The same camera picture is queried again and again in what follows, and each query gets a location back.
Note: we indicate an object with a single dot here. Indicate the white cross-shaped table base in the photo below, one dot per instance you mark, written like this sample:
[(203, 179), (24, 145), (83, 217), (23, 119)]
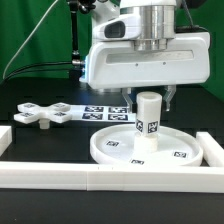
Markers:
[(30, 112)]

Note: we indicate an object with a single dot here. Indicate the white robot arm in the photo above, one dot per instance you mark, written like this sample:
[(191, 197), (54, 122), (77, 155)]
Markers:
[(139, 45)]

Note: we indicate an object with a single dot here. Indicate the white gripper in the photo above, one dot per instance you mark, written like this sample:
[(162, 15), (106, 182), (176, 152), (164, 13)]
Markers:
[(118, 65)]

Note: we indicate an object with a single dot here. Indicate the white front fence rail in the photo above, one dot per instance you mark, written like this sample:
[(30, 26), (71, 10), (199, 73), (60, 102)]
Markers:
[(93, 177)]

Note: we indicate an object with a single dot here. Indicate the white left fence rail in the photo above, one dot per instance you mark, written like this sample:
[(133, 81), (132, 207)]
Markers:
[(5, 138)]

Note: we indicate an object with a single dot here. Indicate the white marker sheet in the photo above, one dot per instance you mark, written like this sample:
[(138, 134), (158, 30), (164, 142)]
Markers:
[(102, 113)]

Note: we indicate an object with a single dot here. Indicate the white right fence rail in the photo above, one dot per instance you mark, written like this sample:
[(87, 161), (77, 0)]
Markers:
[(213, 152)]

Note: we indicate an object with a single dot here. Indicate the white round table top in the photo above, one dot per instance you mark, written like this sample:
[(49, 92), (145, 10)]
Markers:
[(124, 145)]

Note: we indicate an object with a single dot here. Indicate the black camera stand pole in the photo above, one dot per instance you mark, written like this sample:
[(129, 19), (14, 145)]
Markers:
[(84, 6)]

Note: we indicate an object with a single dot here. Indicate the white fence rail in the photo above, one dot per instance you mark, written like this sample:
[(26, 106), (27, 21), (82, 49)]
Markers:
[(5, 138), (213, 152), (93, 177)]

